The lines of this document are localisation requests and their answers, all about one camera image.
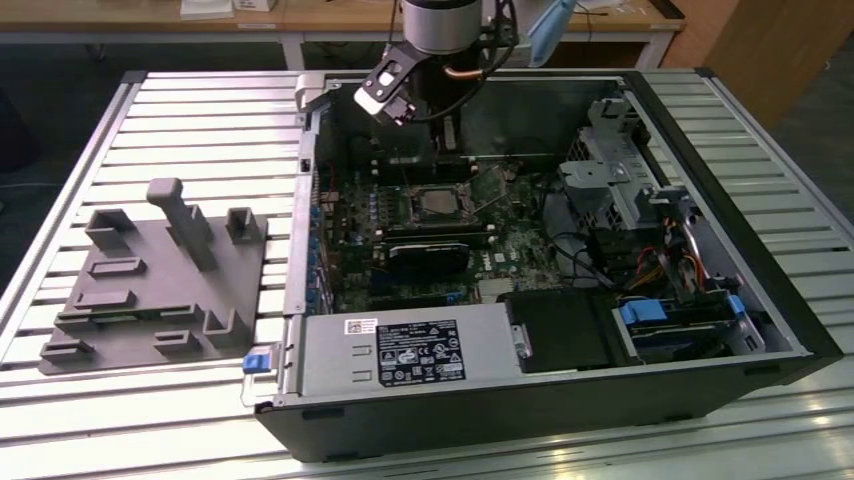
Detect hard disk in blue carrier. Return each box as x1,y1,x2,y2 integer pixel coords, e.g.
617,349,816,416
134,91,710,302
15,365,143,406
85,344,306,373
613,297,743,362

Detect metal drive cage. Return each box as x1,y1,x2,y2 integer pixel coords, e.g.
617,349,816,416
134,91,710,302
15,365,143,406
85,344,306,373
557,97,696,234

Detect wooden cabinet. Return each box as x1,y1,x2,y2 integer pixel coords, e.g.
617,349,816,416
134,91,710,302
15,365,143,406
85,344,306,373
660,0,854,129

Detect black graphics card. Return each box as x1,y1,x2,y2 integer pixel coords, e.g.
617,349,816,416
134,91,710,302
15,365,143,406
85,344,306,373
384,239,473,276

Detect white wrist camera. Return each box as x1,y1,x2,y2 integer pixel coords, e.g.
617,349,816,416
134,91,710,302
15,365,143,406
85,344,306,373
353,47,429,127

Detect CPU socket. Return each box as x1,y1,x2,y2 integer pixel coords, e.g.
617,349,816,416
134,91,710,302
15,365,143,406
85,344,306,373
405,184,480,225

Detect wooden desk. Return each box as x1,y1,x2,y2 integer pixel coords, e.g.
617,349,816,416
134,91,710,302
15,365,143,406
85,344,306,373
0,0,689,71

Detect silver chipset heatsink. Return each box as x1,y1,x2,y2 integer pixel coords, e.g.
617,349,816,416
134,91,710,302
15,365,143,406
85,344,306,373
480,278,520,304

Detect green motherboard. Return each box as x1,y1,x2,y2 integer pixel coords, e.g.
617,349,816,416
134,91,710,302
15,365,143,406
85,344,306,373
313,159,569,314

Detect black PC case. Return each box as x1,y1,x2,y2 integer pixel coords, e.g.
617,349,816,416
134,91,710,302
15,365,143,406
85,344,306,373
253,68,844,464

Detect coloured power wires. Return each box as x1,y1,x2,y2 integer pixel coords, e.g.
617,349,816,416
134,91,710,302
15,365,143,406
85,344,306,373
630,247,709,294

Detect black RAM stick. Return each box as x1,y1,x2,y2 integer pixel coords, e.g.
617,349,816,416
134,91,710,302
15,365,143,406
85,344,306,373
380,152,436,172
385,222,486,235
384,229,488,246

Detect silver CPU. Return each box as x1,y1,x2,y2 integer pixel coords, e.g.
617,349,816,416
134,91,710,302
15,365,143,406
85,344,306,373
418,189,462,214

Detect grey power supply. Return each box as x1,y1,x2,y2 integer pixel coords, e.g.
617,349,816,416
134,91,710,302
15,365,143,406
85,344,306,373
293,303,529,396

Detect grey case handle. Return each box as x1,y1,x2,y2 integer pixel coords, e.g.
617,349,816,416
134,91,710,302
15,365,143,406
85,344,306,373
293,72,337,114

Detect grey parts rack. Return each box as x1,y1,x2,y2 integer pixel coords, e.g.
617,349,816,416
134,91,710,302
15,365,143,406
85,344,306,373
38,177,273,376

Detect black drive box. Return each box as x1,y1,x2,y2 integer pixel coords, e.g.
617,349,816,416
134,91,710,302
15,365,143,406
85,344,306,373
504,289,633,375

